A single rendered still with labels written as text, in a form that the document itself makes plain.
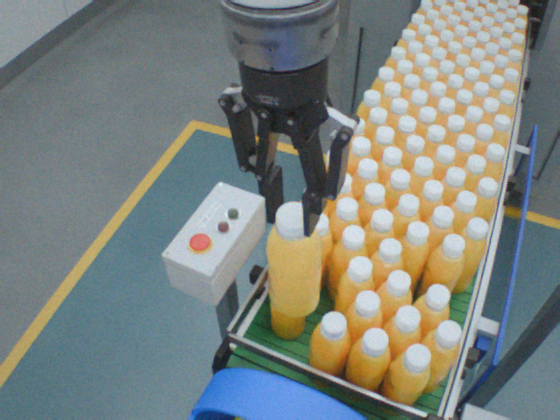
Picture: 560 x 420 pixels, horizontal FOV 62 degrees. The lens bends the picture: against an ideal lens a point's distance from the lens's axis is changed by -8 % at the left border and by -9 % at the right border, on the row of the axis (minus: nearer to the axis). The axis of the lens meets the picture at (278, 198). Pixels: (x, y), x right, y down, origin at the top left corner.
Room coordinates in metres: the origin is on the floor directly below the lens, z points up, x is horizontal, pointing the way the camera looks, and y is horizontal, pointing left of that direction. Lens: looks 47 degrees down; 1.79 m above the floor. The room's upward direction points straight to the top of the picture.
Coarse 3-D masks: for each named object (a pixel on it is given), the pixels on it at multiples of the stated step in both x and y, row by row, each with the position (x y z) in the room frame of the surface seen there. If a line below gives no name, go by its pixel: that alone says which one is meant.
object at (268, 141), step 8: (264, 112) 0.35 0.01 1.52; (272, 112) 0.35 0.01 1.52; (264, 120) 0.35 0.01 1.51; (272, 120) 0.36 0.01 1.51; (264, 128) 0.36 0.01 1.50; (264, 136) 0.36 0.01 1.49; (272, 136) 0.37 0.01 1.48; (264, 144) 0.37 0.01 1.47; (272, 144) 0.37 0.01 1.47; (264, 152) 0.37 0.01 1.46; (272, 152) 0.38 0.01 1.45; (256, 160) 0.37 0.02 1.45; (264, 160) 0.37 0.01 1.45; (272, 160) 0.38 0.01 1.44; (256, 168) 0.37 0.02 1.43; (264, 168) 0.37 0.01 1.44; (256, 176) 0.38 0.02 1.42; (264, 176) 0.37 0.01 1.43
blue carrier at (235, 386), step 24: (216, 384) 0.25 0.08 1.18; (240, 384) 0.23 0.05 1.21; (264, 384) 0.23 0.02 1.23; (288, 384) 0.23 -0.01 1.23; (216, 408) 0.21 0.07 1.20; (240, 408) 0.20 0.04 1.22; (264, 408) 0.20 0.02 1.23; (288, 408) 0.20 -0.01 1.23; (312, 408) 0.20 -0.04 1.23; (336, 408) 0.20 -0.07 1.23
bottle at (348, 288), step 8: (344, 272) 0.51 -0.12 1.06; (344, 280) 0.49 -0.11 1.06; (352, 280) 0.48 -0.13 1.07; (360, 280) 0.48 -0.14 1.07; (368, 280) 0.48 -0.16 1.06; (344, 288) 0.48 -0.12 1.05; (352, 288) 0.47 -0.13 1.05; (360, 288) 0.47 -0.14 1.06; (368, 288) 0.47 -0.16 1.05; (336, 296) 0.50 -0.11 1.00; (344, 296) 0.47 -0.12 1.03; (352, 296) 0.47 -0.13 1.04; (336, 304) 0.49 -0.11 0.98; (344, 304) 0.47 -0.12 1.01; (344, 312) 0.47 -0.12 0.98
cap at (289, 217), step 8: (280, 208) 0.38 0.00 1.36; (288, 208) 0.38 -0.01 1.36; (296, 208) 0.38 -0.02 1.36; (280, 216) 0.37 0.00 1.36; (288, 216) 0.37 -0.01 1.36; (296, 216) 0.37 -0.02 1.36; (280, 224) 0.36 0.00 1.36; (288, 224) 0.36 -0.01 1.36; (296, 224) 0.36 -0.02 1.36; (280, 232) 0.36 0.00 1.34; (288, 232) 0.36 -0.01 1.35; (296, 232) 0.36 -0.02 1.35
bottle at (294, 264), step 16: (272, 240) 0.37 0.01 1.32; (288, 240) 0.36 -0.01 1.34; (304, 240) 0.36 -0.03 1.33; (320, 240) 0.38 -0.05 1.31; (272, 256) 0.36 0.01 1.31; (288, 256) 0.35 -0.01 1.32; (304, 256) 0.35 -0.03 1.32; (320, 256) 0.37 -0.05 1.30; (272, 272) 0.36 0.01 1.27; (288, 272) 0.34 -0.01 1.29; (304, 272) 0.35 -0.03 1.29; (320, 272) 0.37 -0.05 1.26; (272, 288) 0.36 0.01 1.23; (288, 288) 0.35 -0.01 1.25; (304, 288) 0.35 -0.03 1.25; (320, 288) 0.38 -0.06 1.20; (288, 304) 0.35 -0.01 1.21; (304, 304) 0.35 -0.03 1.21
